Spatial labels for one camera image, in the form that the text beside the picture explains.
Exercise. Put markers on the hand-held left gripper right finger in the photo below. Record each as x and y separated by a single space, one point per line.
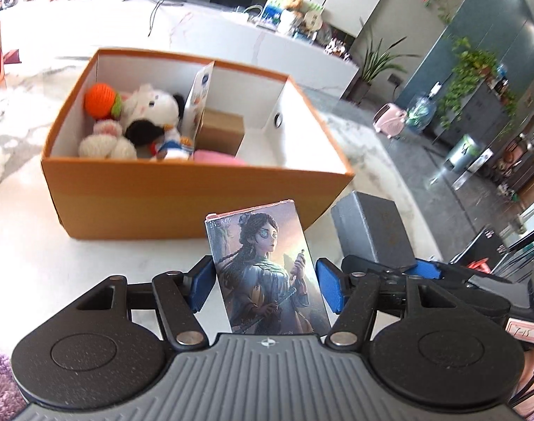
330 288

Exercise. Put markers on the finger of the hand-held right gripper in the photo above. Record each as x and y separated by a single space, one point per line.
427 269

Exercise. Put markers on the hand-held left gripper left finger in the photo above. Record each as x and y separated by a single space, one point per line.
203 284

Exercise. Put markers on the card box with painted figure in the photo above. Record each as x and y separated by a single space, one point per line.
267 267

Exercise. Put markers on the grey box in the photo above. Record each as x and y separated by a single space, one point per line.
372 228

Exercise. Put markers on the orange cardboard box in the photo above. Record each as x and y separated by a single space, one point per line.
161 201

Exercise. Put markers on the pink item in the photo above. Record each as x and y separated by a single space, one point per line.
218 158

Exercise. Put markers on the small brown cardboard box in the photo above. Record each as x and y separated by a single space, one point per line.
221 131

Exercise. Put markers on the black haired plush doll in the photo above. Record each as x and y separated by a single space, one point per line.
146 133

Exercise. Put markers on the white crochet bunny pink ears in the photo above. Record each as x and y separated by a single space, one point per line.
104 140

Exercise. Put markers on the white plush bunny striped hat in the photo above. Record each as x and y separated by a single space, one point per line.
150 103

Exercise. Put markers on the white printed card box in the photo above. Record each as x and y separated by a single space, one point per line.
197 92

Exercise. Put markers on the orange crochet toy with flower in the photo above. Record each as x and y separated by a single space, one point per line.
99 101

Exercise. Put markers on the person's right forearm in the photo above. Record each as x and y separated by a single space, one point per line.
533 370

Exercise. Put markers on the silver green trash can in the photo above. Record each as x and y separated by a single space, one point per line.
464 152

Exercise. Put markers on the pink small appliance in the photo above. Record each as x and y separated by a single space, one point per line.
390 121

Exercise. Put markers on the blue water bottle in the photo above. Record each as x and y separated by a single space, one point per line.
422 113

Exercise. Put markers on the trailing pothos plant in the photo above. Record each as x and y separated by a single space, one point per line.
468 79

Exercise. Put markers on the long leaf potted plant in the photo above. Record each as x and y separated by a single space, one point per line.
374 68

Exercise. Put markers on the purple fuzzy cloth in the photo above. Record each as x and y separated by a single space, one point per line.
1 386

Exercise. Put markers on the white marble tv console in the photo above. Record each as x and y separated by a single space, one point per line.
231 39

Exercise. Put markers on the grey blue cabinet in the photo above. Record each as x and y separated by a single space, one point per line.
481 22

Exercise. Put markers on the round clock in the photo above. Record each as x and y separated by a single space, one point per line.
313 20

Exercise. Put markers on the blue boxes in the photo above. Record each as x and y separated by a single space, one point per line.
273 13

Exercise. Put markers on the brown plush bear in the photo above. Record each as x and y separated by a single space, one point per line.
295 2

